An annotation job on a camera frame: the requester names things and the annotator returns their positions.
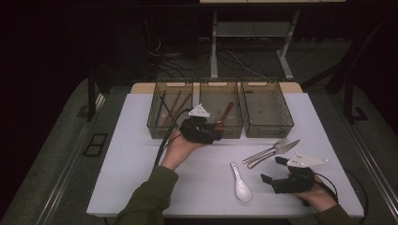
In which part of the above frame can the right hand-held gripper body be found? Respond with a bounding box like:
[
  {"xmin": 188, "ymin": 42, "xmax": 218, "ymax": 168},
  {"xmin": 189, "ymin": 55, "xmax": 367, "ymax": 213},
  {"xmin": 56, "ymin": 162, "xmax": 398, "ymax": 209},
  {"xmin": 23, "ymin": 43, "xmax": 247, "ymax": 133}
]
[{"xmin": 270, "ymin": 152, "xmax": 329, "ymax": 195}]

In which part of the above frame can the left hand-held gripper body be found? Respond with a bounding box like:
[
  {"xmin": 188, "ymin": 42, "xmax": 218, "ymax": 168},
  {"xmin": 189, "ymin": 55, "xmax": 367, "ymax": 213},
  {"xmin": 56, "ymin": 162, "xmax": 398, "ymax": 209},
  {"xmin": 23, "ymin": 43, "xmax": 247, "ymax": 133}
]
[{"xmin": 178, "ymin": 103, "xmax": 218, "ymax": 145}]

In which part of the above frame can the metal knife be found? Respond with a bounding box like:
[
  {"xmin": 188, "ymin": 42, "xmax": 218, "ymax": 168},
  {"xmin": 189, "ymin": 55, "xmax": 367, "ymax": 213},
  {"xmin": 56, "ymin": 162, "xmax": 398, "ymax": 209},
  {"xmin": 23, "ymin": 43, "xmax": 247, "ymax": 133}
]
[{"xmin": 247, "ymin": 139, "xmax": 301, "ymax": 171}]

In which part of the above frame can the brown wooden spoon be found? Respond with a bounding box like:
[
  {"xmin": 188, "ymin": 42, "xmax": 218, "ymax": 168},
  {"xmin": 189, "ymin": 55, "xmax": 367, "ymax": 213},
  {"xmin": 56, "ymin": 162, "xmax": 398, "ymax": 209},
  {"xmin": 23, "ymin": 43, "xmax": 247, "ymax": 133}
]
[{"xmin": 215, "ymin": 101, "xmax": 235, "ymax": 128}]

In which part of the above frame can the brown wooden chopstick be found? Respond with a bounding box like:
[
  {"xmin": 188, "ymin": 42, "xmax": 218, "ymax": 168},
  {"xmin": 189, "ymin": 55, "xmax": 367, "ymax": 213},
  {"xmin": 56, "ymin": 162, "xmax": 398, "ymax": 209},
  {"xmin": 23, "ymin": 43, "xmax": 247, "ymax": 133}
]
[
  {"xmin": 161, "ymin": 90, "xmax": 182, "ymax": 127},
  {"xmin": 166, "ymin": 92, "xmax": 193, "ymax": 127}
]

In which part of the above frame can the white ceramic spoon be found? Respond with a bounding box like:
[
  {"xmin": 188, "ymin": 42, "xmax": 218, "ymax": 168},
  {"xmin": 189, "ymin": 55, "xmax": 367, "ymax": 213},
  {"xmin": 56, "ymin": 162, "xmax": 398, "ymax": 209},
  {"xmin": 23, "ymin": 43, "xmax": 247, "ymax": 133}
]
[{"xmin": 229, "ymin": 161, "xmax": 253, "ymax": 202}]

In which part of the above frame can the black chopstick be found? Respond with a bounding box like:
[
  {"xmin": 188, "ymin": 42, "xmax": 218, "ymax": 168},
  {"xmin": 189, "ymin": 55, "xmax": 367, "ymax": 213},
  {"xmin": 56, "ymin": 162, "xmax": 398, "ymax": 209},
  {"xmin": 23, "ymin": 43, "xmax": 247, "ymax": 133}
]
[
  {"xmin": 155, "ymin": 89, "xmax": 167, "ymax": 128},
  {"xmin": 160, "ymin": 95, "xmax": 179, "ymax": 128}
]

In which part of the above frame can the clear grey plastic bin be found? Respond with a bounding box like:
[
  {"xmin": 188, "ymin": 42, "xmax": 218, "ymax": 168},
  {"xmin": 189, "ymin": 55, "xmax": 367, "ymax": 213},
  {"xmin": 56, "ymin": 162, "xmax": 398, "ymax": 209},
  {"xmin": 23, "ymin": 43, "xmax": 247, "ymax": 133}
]
[
  {"xmin": 145, "ymin": 78, "xmax": 194, "ymax": 140},
  {"xmin": 198, "ymin": 78, "xmax": 245, "ymax": 140},
  {"xmin": 240, "ymin": 78, "xmax": 295, "ymax": 139}
]

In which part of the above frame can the person's right hand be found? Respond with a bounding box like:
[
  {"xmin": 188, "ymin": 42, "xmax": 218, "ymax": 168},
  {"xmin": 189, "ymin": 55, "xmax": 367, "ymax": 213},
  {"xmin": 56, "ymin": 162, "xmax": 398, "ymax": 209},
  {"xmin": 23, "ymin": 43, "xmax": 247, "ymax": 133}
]
[{"xmin": 291, "ymin": 173, "xmax": 338, "ymax": 213}]

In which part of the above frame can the person's left hand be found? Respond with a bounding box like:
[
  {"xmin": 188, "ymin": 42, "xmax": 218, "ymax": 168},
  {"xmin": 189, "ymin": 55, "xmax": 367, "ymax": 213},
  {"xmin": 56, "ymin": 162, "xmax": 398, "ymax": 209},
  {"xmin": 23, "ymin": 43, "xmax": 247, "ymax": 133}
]
[{"xmin": 160, "ymin": 129, "xmax": 207, "ymax": 173}]

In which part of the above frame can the black metal stand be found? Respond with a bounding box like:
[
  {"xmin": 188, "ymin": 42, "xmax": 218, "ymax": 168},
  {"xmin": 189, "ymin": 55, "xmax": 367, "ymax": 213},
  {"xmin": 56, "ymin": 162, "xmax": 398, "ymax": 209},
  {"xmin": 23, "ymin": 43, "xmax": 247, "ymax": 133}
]
[
  {"xmin": 342, "ymin": 18, "xmax": 370, "ymax": 125},
  {"xmin": 86, "ymin": 62, "xmax": 109, "ymax": 123}
]

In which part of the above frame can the white metal desk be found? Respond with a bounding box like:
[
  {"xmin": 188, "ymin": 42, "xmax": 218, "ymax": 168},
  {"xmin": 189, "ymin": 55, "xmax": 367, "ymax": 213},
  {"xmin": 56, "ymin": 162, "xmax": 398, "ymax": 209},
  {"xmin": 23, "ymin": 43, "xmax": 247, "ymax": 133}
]
[{"xmin": 199, "ymin": 0, "xmax": 346, "ymax": 82}]

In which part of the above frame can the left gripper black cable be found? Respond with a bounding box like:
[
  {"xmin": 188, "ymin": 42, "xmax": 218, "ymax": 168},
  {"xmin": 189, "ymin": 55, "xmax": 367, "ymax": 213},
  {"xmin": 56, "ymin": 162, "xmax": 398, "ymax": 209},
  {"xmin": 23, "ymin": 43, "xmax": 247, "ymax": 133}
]
[{"xmin": 153, "ymin": 108, "xmax": 192, "ymax": 167}]

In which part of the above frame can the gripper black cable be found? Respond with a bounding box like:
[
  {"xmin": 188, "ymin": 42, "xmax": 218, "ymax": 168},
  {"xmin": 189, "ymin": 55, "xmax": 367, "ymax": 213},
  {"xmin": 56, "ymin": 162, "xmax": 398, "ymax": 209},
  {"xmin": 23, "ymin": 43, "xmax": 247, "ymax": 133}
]
[
  {"xmin": 153, "ymin": 108, "xmax": 192, "ymax": 167},
  {"xmin": 301, "ymin": 172, "xmax": 340, "ymax": 208}
]

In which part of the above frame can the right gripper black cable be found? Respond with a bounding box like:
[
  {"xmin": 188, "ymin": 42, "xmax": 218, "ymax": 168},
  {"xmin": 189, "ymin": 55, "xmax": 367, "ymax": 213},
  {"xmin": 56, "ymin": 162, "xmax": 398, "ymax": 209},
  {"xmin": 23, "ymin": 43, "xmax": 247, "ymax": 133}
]
[{"xmin": 301, "ymin": 172, "xmax": 340, "ymax": 208}]

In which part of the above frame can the white floor cable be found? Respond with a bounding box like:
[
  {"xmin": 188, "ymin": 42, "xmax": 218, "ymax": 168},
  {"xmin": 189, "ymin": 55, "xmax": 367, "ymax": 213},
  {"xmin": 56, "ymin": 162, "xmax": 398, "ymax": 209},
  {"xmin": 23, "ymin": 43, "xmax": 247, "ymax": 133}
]
[{"xmin": 223, "ymin": 49, "xmax": 268, "ymax": 79}]

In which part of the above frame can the thin black cable loop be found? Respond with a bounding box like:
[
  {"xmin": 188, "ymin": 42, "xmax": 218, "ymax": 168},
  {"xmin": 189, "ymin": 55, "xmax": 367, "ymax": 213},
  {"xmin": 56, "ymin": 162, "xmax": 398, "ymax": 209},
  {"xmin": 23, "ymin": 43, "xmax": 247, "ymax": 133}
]
[{"xmin": 344, "ymin": 169, "xmax": 369, "ymax": 225}]

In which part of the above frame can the tangle of black floor cables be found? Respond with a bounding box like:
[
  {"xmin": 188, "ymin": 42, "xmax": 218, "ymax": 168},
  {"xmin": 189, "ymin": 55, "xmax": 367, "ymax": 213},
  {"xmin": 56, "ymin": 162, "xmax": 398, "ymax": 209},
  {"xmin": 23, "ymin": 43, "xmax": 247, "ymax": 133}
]
[{"xmin": 145, "ymin": 34, "xmax": 267, "ymax": 81}]

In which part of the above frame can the metal floor rail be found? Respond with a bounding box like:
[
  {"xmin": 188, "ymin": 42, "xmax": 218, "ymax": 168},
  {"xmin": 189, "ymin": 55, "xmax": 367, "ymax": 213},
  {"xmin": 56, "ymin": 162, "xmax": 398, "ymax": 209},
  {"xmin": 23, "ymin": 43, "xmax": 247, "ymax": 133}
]
[
  {"xmin": 341, "ymin": 125, "xmax": 398, "ymax": 217},
  {"xmin": 37, "ymin": 93, "xmax": 106, "ymax": 225}
]

